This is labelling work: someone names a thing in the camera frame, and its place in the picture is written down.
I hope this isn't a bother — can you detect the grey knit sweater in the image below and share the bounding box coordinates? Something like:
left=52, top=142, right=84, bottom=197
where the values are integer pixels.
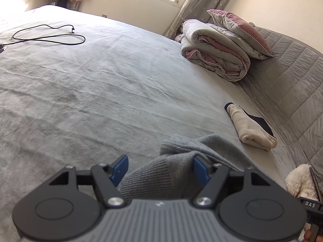
left=118, top=134, right=255, bottom=200

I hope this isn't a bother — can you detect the person's right hand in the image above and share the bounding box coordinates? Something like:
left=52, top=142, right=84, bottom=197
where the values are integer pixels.
left=302, top=229, right=312, bottom=242

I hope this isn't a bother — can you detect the white plush toy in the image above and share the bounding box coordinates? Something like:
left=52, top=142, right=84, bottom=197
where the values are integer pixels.
left=285, top=164, right=319, bottom=201

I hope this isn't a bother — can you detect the folded beige garment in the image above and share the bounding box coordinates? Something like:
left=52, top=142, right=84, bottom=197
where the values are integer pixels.
left=224, top=103, right=278, bottom=151

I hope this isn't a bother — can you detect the grey bed sheet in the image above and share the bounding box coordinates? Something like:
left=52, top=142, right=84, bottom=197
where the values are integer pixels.
left=1, top=5, right=295, bottom=241

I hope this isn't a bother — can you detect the grey quilted headboard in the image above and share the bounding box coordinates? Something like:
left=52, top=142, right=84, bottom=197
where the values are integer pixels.
left=239, top=27, right=322, bottom=171

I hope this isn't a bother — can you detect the folded grey pink quilt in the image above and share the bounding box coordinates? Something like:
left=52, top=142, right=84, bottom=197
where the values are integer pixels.
left=181, top=19, right=250, bottom=82

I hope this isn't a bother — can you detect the pink grey pillow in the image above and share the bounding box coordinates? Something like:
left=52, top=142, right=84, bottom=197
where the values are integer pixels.
left=208, top=9, right=273, bottom=60

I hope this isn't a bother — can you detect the grey curtain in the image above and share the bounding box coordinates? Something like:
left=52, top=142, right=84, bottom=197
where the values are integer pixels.
left=164, top=0, right=229, bottom=39

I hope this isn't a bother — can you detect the black cable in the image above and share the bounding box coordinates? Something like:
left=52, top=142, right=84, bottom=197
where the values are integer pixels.
left=0, top=24, right=86, bottom=47

